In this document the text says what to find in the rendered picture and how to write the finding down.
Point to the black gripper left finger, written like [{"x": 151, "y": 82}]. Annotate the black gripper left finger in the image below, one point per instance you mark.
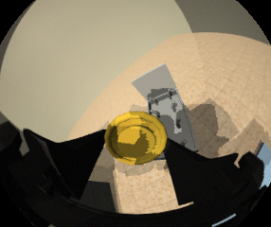
[{"x": 73, "y": 160}]

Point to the yellow round plate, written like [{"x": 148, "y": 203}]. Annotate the yellow round plate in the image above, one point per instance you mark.
[{"x": 136, "y": 138}]

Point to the light blue flat mat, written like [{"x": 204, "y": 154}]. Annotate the light blue flat mat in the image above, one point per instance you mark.
[{"x": 265, "y": 155}]

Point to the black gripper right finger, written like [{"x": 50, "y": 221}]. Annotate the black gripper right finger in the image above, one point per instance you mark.
[{"x": 190, "y": 171}]

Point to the dark grey dish rack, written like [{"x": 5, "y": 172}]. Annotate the dark grey dish rack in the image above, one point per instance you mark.
[{"x": 164, "y": 102}]

